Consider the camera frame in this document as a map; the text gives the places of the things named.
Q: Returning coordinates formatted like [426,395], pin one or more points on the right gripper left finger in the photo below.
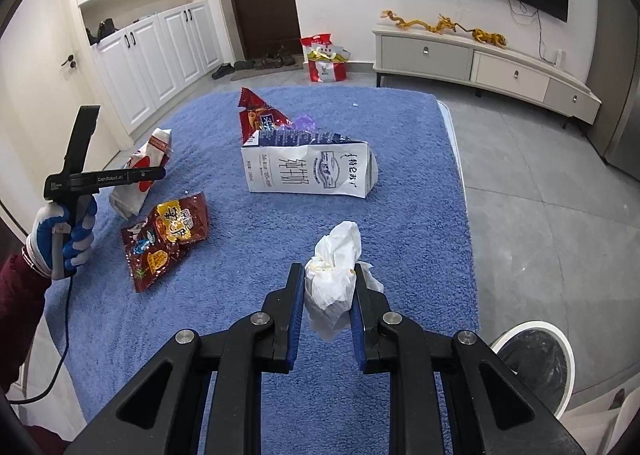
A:
[203,394]

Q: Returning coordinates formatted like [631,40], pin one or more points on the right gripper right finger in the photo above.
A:
[449,394]

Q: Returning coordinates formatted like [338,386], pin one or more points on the white tissue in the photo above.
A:
[330,280]

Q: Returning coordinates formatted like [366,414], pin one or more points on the purple plastic wrapper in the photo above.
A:
[304,122]

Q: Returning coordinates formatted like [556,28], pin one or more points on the left dark red forearm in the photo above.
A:
[21,307]

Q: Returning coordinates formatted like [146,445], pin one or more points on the white round trash bin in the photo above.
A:
[541,356]

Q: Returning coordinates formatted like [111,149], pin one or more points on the left gloved hand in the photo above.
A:
[60,243]

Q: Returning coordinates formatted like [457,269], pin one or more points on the dark red snack packet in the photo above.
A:
[158,243]

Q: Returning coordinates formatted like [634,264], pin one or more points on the black shoe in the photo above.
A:
[222,71]

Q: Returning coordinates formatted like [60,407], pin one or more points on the white shoe cabinet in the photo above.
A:
[148,51]

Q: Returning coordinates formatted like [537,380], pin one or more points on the red chip bag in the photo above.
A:
[256,114]

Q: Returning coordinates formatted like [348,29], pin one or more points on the brown door mat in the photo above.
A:
[297,65]

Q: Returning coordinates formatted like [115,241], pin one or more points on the white milk carton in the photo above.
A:
[304,162]

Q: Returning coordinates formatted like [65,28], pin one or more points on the blue fluffy rug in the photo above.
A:
[413,224]

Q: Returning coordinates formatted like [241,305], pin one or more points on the red white gift bag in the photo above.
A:
[326,62]

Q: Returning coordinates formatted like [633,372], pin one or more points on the white TV cabinet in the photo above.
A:
[466,62]

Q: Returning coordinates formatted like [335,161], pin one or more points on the silver refrigerator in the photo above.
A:
[614,79]

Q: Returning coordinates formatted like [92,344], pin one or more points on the golden dragon figurine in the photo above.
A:
[444,23]

